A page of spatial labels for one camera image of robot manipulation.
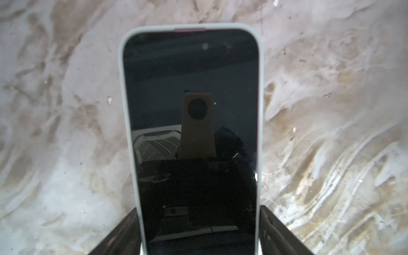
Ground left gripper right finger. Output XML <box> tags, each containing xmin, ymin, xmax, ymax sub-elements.
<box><xmin>259</xmin><ymin>205</ymin><xmax>313</xmax><ymax>255</ymax></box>

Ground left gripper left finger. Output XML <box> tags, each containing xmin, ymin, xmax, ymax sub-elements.
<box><xmin>88</xmin><ymin>208</ymin><xmax>141</xmax><ymax>255</ymax></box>

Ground light blue phone case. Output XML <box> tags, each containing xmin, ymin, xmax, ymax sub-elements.
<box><xmin>117</xmin><ymin>23</ymin><xmax>265</xmax><ymax>255</ymax></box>

